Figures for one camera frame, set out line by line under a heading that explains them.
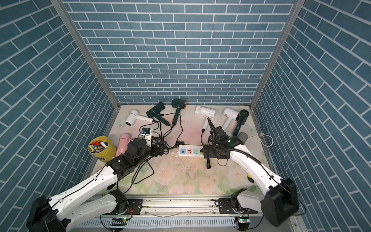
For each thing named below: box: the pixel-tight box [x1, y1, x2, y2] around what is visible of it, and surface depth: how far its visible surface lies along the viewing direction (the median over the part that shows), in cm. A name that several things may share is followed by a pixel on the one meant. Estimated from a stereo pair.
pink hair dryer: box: [114, 132, 134, 158], surface depth 94 cm
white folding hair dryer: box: [195, 105, 216, 130], surface depth 114 cm
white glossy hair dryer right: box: [222, 107, 240, 133], surface depth 112 cm
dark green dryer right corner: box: [232, 109, 250, 137], surface depth 107 cm
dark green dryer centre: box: [171, 99, 187, 128], surface depth 118 cm
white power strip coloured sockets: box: [177, 144, 204, 158], surface depth 93 cm
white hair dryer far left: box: [125, 109, 154, 127], surface depth 110 cm
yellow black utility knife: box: [246, 174, 255, 183], surface depth 85 cm
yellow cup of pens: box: [87, 135, 117, 162], surface depth 84 cm
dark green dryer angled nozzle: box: [145, 101, 172, 127], surface depth 113 cm
